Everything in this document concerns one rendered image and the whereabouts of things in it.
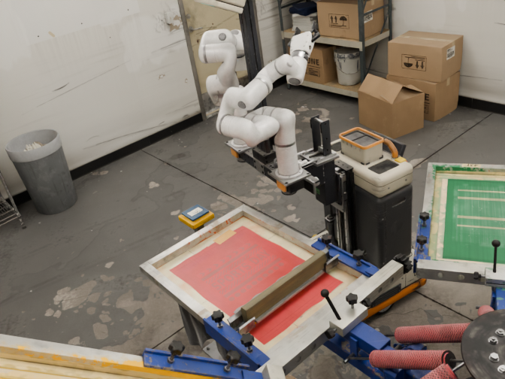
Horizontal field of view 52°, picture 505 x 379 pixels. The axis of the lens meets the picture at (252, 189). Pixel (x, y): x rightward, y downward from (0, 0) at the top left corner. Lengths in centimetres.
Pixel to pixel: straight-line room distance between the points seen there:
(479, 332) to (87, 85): 451
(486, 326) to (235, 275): 106
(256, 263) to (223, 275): 15
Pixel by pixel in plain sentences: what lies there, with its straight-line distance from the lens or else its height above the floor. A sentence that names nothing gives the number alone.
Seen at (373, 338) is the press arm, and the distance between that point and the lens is 172.
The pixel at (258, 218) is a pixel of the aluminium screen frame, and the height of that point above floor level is 99.
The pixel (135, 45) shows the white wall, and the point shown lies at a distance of 550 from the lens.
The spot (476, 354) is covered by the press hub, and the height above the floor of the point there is 131.
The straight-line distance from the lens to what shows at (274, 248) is 223.
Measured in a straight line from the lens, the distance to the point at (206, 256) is 227.
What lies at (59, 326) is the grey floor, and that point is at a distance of 373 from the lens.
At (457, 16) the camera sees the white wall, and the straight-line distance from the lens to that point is 561.
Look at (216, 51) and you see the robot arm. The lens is 240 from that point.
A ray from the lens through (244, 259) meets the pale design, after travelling 220.
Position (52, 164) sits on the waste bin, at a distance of 478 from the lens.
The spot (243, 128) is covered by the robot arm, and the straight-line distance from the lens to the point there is 199.
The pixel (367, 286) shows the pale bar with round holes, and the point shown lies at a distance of 189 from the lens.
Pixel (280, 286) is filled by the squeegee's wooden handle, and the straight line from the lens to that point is 189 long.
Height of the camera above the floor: 231
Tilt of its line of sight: 31 degrees down
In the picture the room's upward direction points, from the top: 10 degrees counter-clockwise
